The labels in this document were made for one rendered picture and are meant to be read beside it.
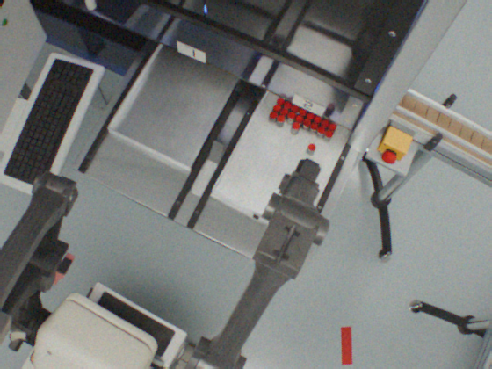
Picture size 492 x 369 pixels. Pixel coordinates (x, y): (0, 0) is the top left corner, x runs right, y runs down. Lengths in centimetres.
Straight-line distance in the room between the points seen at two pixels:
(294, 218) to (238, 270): 153
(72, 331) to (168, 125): 77
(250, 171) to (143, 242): 97
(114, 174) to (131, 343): 66
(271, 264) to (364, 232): 166
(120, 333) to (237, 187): 65
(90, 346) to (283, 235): 41
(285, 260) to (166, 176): 78
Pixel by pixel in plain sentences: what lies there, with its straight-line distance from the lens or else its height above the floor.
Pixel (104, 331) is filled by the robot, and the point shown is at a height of 134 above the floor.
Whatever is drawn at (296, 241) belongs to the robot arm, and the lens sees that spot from 98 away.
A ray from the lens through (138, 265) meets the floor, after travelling 254.
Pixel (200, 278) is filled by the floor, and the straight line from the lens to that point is 251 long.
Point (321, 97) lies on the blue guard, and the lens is 154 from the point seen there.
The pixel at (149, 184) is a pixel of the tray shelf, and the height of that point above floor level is 88.
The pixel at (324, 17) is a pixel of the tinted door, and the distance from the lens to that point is 125.
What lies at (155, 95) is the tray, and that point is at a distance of 176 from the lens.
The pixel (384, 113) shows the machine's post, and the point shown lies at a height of 117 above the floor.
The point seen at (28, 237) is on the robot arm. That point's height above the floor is 147.
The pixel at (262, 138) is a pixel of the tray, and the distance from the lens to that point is 171.
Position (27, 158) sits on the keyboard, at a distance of 184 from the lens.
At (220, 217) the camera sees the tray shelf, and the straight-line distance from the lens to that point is 165.
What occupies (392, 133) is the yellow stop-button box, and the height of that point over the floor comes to 103.
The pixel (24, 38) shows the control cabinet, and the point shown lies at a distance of 186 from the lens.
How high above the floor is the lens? 249
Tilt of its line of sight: 75 degrees down
